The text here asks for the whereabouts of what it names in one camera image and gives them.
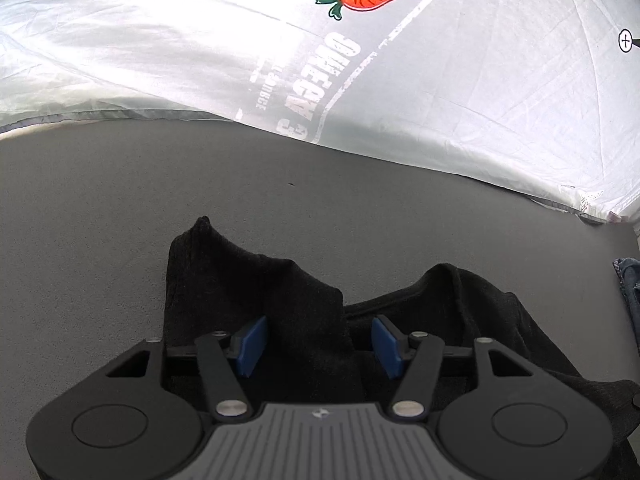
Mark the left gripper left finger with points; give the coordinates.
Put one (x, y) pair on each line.
(145, 414)

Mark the black knit sweater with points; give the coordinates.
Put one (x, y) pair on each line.
(318, 349)

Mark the blue folded jeans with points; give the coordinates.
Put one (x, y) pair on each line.
(628, 273)

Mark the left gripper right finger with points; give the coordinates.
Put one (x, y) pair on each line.
(517, 423)

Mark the white printed carrot curtain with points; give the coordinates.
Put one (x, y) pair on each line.
(537, 96)

